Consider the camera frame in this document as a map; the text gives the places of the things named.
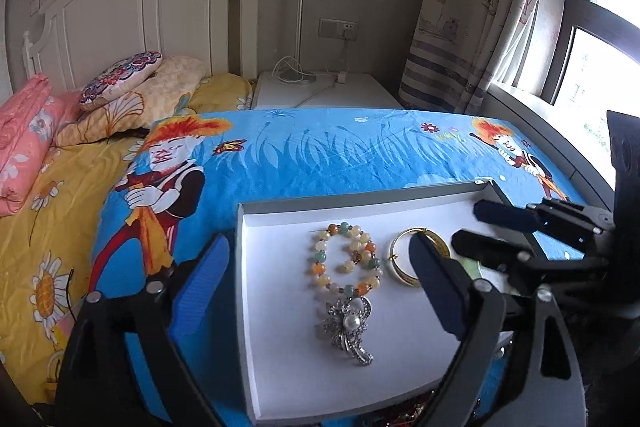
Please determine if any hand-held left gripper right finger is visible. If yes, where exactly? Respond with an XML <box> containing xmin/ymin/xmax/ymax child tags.
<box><xmin>407</xmin><ymin>232</ymin><xmax>586</xmax><ymax>427</ymax></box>

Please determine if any blue cartoon printed blanket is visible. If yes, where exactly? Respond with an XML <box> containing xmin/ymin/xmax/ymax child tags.
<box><xmin>90</xmin><ymin>107</ymin><xmax>586</xmax><ymax>427</ymax></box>

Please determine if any pink folded quilt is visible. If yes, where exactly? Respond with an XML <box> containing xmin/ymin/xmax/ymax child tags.
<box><xmin>0</xmin><ymin>74</ymin><xmax>83</xmax><ymax>215</ymax></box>

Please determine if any white jewelry tray grey rim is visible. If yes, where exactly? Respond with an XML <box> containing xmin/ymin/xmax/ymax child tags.
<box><xmin>235</xmin><ymin>179</ymin><xmax>547</xmax><ymax>425</ymax></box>

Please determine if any multicolour bead bracelet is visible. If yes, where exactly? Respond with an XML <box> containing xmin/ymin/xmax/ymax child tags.
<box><xmin>306</xmin><ymin>221</ymin><xmax>385</xmax><ymax>299</ymax></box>

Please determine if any white bed headboard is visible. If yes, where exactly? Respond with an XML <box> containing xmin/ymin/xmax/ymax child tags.
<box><xmin>22</xmin><ymin>0</ymin><xmax>261</xmax><ymax>92</ymax></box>

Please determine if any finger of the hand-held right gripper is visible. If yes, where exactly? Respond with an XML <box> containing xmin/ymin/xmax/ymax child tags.
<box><xmin>473</xmin><ymin>198</ymin><xmax>616</xmax><ymax>254</ymax></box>
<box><xmin>451</xmin><ymin>229</ymin><xmax>608</xmax><ymax>294</ymax></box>

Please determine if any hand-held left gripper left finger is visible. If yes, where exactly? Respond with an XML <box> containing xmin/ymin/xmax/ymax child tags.
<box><xmin>52</xmin><ymin>233</ymin><xmax>231</xmax><ymax>427</ymax></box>

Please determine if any gold bangle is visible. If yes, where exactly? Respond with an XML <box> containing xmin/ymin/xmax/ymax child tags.
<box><xmin>389</xmin><ymin>227</ymin><xmax>452</xmax><ymax>290</ymax></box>

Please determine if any white charger cable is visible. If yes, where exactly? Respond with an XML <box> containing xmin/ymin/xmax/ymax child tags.
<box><xmin>325</xmin><ymin>36</ymin><xmax>349</xmax><ymax>78</ymax></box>

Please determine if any silver pearl brooch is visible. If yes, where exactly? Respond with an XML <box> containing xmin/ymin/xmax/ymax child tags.
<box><xmin>315</xmin><ymin>297</ymin><xmax>375</xmax><ymax>367</ymax></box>

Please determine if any dark framed window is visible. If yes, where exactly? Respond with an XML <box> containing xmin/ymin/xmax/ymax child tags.
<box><xmin>550</xmin><ymin>0</ymin><xmax>640</xmax><ymax>188</ymax></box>

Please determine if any round embroidered cushion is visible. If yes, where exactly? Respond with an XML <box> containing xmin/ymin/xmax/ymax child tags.
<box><xmin>79</xmin><ymin>51</ymin><xmax>164</xmax><ymax>112</ymax></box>

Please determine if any pale green bangle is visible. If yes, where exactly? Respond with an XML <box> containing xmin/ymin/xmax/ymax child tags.
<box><xmin>459</xmin><ymin>257</ymin><xmax>484</xmax><ymax>281</ymax></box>

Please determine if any white nightstand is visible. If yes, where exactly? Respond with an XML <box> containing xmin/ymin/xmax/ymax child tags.
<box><xmin>250</xmin><ymin>71</ymin><xmax>404</xmax><ymax>110</ymax></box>

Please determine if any slim pole desk lamp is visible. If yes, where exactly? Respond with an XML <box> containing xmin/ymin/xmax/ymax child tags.
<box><xmin>272</xmin><ymin>0</ymin><xmax>319</xmax><ymax>84</ymax></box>

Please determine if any yellow floral bedsheet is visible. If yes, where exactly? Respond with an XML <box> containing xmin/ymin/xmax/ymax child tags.
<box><xmin>0</xmin><ymin>74</ymin><xmax>253</xmax><ymax>404</ymax></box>

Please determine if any wall power socket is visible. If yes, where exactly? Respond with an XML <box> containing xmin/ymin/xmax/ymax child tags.
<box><xmin>318</xmin><ymin>18</ymin><xmax>359</xmax><ymax>40</ymax></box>

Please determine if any printed striped curtain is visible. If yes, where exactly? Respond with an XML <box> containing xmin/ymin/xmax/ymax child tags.
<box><xmin>398</xmin><ymin>0</ymin><xmax>573</xmax><ymax>116</ymax></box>

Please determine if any red bead bracelet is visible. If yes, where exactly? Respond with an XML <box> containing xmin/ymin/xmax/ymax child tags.
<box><xmin>386</xmin><ymin>399</ymin><xmax>483</xmax><ymax>427</ymax></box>

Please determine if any yellow patterned pillow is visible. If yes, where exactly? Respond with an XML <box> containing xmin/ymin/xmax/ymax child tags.
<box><xmin>55</xmin><ymin>56</ymin><xmax>208</xmax><ymax>148</ymax></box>

